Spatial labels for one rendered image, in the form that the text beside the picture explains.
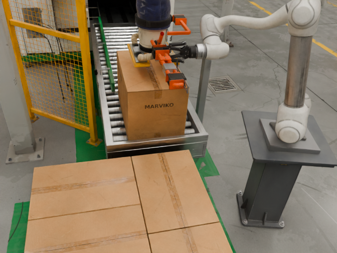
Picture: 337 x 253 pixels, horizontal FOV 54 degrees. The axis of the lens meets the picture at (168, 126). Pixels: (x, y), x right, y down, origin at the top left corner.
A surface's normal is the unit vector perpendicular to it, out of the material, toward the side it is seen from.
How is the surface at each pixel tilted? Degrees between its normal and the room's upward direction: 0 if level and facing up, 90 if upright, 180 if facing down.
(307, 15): 79
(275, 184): 90
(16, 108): 90
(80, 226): 0
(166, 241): 0
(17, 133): 90
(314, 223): 0
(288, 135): 91
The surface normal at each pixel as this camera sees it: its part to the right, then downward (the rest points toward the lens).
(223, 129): 0.06, -0.79
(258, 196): -0.04, 0.60
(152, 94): 0.23, 0.60
